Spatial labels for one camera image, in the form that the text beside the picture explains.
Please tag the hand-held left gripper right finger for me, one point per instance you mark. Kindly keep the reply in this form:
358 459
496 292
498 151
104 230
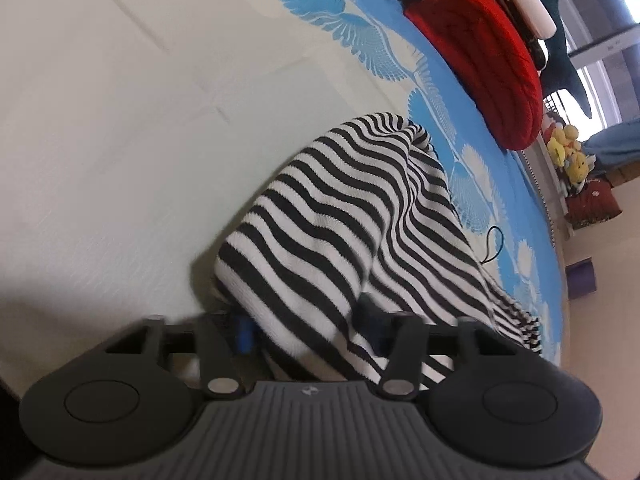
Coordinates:
372 326

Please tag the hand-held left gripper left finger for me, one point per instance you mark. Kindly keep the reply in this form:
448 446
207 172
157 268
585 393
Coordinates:
244 336

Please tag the black white striped hoodie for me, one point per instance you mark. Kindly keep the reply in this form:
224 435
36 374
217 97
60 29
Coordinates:
340 220

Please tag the purple box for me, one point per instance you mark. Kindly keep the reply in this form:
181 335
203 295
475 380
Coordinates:
582 277

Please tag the blue cream printed bed sheet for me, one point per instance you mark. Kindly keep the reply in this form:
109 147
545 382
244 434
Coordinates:
150 135

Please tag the white shelf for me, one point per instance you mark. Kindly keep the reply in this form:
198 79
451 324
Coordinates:
555 195

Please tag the dark red bag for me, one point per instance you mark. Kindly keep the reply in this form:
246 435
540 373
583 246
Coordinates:
595 202

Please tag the yellow plush toy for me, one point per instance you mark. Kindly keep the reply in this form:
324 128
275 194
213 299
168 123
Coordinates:
577 166
562 141

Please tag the folded red blanket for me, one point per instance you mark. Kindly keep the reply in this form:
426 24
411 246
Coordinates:
480 45

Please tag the blue curtain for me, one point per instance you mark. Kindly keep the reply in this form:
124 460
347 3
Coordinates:
615 145

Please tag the blue shark plush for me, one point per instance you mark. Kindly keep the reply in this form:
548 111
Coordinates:
560 55

